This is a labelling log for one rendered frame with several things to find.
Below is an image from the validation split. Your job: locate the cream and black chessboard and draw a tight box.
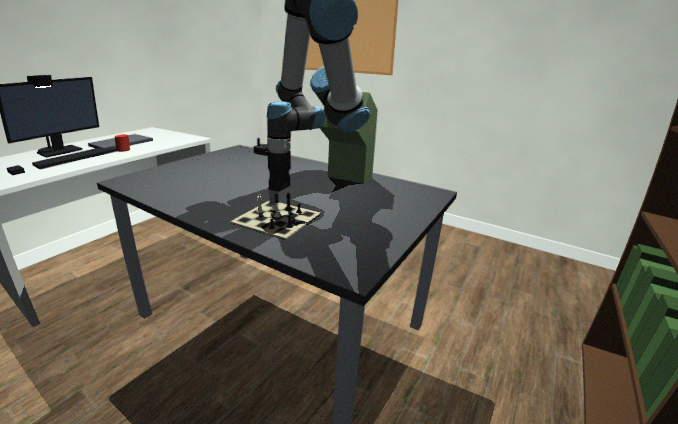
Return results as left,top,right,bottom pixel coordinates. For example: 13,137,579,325
231,201,321,239

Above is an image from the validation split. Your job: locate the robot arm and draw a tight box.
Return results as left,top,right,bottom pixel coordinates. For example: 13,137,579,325
267,0,370,140

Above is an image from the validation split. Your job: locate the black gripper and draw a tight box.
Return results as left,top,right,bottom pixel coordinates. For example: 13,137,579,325
253,137,291,206

